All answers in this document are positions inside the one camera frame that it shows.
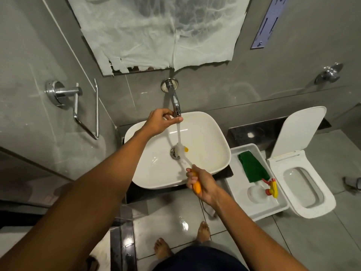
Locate person's right hand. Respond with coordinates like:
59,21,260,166
186,164,223,208

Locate person's left hand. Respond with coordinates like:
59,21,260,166
140,108,184,138

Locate orange handled white brush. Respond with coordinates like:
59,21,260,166
175,143,202,194

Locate chrome wall faucet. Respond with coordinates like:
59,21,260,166
161,78,181,118

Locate person's left forearm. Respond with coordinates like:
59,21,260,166
0,128,154,271

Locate person's right forearm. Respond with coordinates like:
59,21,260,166
209,189,308,271

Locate white ceramic sink basin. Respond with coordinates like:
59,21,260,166
124,111,232,190

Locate white plastic tray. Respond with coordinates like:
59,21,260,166
225,143,290,222

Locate person's right foot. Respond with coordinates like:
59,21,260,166
196,221,211,244

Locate person's foot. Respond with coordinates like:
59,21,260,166
196,221,211,244
154,238,173,260

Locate green cleaning cloth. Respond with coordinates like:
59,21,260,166
238,150,271,184

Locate spray bottle with yellow nozzle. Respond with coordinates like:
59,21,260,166
247,178,279,204

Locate black stone ledge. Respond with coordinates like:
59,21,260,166
227,116,332,151

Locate person's left foot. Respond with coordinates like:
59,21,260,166
154,238,173,260

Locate dark blue shorts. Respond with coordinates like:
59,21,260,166
152,241,249,271

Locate torn white paper sheet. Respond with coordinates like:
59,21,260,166
65,0,252,76

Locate white toilet lid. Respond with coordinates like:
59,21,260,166
271,106,327,160

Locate white toilet bowl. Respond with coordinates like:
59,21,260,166
266,150,337,219

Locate wall mirror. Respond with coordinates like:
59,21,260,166
65,0,253,77

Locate chrome towel ring holder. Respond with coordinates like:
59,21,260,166
45,79,100,140

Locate purple wall panel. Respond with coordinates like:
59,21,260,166
250,0,290,49

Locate chrome wall valve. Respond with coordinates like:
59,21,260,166
314,62,344,84

